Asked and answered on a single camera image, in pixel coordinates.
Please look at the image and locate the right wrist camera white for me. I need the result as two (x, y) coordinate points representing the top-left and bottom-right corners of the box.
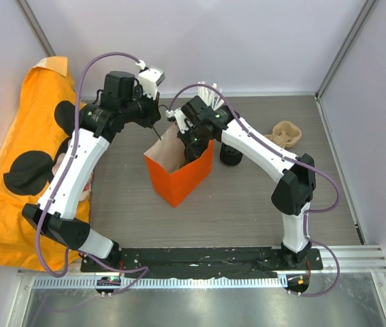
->
(165, 108), (192, 134)

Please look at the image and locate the white wrapped straws bundle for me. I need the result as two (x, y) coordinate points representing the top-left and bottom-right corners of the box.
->
(197, 81), (224, 110)

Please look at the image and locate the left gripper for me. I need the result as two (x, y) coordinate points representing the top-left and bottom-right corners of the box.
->
(122, 87), (162, 129)

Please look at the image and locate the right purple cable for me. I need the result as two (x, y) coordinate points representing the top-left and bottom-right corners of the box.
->
(168, 84), (342, 298)

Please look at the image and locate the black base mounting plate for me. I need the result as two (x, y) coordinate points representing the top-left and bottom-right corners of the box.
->
(80, 245), (324, 280)

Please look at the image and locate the slotted aluminium rail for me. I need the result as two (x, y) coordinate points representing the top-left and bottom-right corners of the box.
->
(32, 275), (287, 290)

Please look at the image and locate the orange paper bag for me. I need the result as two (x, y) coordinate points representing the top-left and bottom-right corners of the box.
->
(144, 123), (214, 208)

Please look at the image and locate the purple cable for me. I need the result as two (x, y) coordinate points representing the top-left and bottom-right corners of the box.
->
(35, 52), (152, 313)
(168, 84), (342, 298)

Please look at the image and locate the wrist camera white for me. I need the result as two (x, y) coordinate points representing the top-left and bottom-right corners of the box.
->
(165, 108), (192, 134)
(136, 60), (165, 99)

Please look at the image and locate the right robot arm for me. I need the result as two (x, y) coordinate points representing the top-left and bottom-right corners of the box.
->
(166, 96), (316, 269)

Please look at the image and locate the black plastic cup lid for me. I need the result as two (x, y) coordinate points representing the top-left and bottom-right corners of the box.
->
(184, 145), (201, 163)

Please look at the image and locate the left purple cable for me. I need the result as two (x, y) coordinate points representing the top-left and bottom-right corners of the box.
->
(35, 52), (152, 313)

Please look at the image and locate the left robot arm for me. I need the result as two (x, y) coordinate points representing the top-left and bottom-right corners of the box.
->
(22, 67), (165, 272)

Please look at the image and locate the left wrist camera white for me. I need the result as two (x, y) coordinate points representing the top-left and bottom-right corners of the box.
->
(136, 60), (165, 99)

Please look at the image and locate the brown pulp cup carrier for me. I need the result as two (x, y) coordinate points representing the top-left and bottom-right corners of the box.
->
(266, 121), (302, 149)

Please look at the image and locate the orange cartoon mouse cloth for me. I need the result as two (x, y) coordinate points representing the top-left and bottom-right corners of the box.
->
(0, 57), (76, 271)

